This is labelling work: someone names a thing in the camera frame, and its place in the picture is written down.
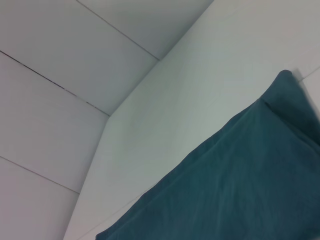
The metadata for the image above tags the teal blue t-shirt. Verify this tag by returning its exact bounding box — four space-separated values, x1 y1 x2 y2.
94 69 320 240

